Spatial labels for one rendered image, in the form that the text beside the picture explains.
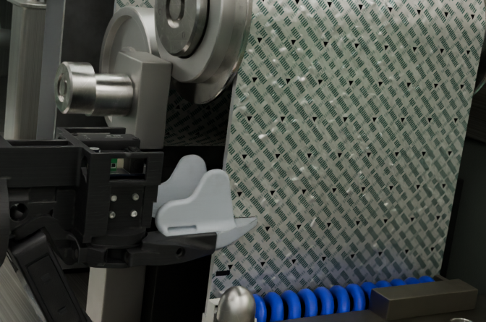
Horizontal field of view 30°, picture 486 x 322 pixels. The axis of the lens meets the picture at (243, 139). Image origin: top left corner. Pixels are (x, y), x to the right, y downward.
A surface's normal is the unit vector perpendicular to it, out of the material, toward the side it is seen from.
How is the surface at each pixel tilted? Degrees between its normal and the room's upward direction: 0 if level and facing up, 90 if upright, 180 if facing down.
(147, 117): 90
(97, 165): 90
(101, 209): 90
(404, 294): 0
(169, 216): 90
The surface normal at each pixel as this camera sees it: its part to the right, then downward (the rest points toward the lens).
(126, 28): -0.86, 0.00
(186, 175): 0.46, 0.19
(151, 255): 0.26, 0.25
